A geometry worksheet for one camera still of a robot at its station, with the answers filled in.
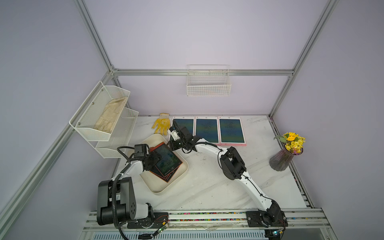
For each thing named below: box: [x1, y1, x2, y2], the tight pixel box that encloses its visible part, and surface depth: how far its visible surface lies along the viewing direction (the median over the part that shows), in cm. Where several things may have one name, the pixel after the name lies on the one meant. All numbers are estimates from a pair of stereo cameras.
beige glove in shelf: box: [93, 96, 128, 134], surface depth 80 cm
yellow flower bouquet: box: [273, 132, 306, 156], surface depth 77 cm
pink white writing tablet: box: [171, 116, 195, 137], surface depth 120 cm
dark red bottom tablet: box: [149, 142, 183, 183], surface depth 93 cm
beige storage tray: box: [137, 134, 189, 195], surface depth 90 cm
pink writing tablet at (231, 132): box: [218, 116, 247, 147], surface depth 113 cm
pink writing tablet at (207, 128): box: [194, 116, 220, 145], surface depth 117 cm
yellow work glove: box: [151, 112, 171, 136], surface depth 117 cm
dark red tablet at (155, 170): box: [149, 164, 182, 180], surface depth 90 cm
